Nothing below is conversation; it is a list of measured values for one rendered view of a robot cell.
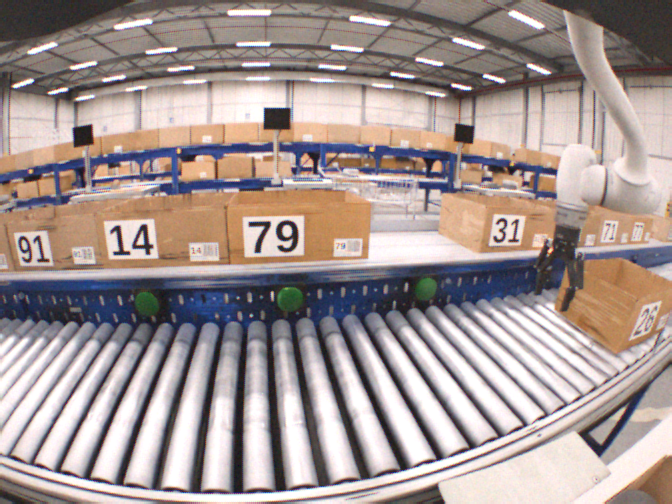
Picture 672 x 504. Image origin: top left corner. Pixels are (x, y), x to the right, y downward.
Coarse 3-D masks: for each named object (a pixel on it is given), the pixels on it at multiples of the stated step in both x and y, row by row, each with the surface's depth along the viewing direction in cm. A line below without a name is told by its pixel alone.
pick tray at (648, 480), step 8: (664, 456) 20; (656, 464) 19; (664, 464) 20; (648, 472) 19; (656, 472) 20; (664, 472) 19; (640, 480) 20; (648, 480) 21; (656, 480) 20; (664, 480) 18; (624, 488) 19; (632, 488) 20; (640, 488) 22; (648, 488) 21; (656, 488) 19; (664, 488) 18; (656, 496) 18; (664, 496) 17
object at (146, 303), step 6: (138, 294) 70; (144, 294) 70; (150, 294) 70; (138, 300) 69; (144, 300) 70; (150, 300) 70; (156, 300) 71; (138, 306) 70; (144, 306) 70; (150, 306) 71; (156, 306) 71; (144, 312) 71; (150, 312) 71; (156, 312) 72
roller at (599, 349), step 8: (520, 296) 97; (528, 296) 95; (528, 304) 92; (536, 304) 90; (544, 312) 85; (552, 312) 83; (552, 320) 81; (560, 320) 79; (568, 328) 74; (576, 328) 73; (576, 336) 71; (584, 336) 69; (584, 344) 67; (592, 344) 65; (600, 344) 64; (600, 352) 62; (608, 352) 60; (608, 360) 58; (616, 360) 56; (624, 368) 53
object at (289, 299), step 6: (288, 288) 78; (294, 288) 78; (282, 294) 77; (288, 294) 78; (294, 294) 78; (300, 294) 79; (282, 300) 78; (288, 300) 78; (294, 300) 79; (300, 300) 79; (282, 306) 79; (288, 306) 79; (294, 306) 79; (300, 306) 80
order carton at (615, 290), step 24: (600, 264) 84; (624, 264) 84; (600, 288) 66; (624, 288) 84; (648, 288) 72; (576, 312) 75; (600, 312) 65; (624, 312) 57; (600, 336) 65; (624, 336) 56; (648, 336) 61
